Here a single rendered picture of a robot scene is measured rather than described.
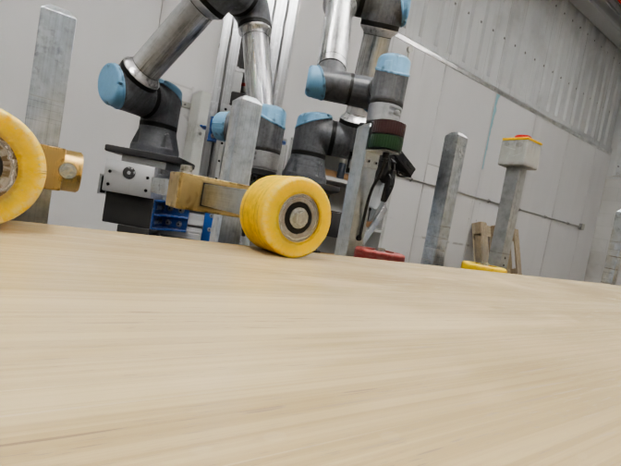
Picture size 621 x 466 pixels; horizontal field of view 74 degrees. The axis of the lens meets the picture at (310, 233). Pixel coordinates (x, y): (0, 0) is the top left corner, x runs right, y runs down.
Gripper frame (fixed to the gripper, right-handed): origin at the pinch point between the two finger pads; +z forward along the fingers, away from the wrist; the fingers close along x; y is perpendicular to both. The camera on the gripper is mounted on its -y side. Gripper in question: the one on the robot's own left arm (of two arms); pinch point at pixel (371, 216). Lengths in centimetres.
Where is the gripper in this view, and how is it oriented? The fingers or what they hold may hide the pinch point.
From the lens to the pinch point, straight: 95.9
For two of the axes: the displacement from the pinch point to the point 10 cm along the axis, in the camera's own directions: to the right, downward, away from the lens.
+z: -1.8, 9.8, 0.4
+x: 5.6, 1.4, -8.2
